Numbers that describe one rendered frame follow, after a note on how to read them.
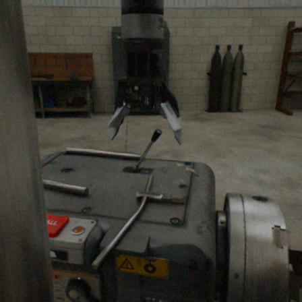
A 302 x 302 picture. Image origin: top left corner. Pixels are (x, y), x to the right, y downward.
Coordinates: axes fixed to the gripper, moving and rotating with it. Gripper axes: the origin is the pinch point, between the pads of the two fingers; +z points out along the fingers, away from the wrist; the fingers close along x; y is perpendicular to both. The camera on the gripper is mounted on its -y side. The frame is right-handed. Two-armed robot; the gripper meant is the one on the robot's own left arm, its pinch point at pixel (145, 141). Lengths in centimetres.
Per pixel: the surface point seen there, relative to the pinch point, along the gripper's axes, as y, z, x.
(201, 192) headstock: -11.8, 17.2, 12.0
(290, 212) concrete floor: -221, 142, 99
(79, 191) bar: -2.5, 15.1, -17.7
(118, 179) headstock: -13.5, 16.7, -11.4
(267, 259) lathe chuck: 0.7, 24.9, 27.1
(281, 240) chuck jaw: -3.0, 22.3, 30.3
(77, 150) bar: -28.9, 15.1, -31.0
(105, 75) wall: -619, 53, -245
